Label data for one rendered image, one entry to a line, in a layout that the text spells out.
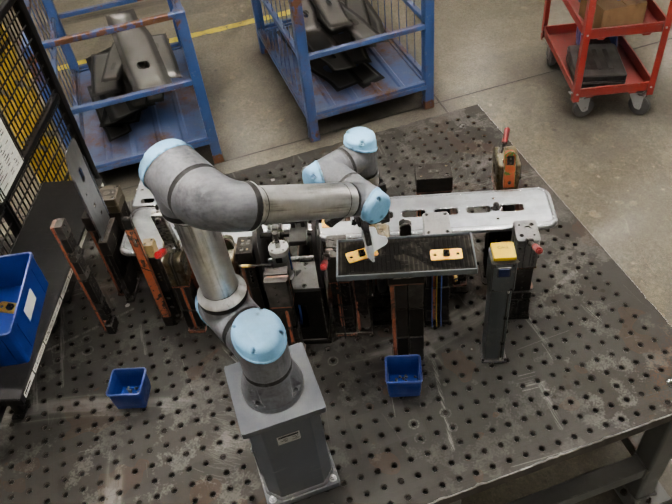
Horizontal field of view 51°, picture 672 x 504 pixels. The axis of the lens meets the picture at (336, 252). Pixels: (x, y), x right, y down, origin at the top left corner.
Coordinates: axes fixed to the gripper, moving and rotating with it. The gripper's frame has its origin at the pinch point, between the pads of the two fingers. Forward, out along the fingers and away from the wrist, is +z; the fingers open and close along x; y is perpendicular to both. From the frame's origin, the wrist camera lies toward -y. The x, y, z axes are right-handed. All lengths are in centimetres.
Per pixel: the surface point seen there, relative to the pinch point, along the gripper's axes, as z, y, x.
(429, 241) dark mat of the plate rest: 3.9, 18.5, -2.6
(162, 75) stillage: 70, -40, 237
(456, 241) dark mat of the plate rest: 3.9, 25.1, -5.4
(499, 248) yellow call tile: 3.8, 34.3, -12.2
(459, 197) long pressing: 20, 41, 27
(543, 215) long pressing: 20, 61, 9
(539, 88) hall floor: 120, 179, 200
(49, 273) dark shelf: 17, -88, 42
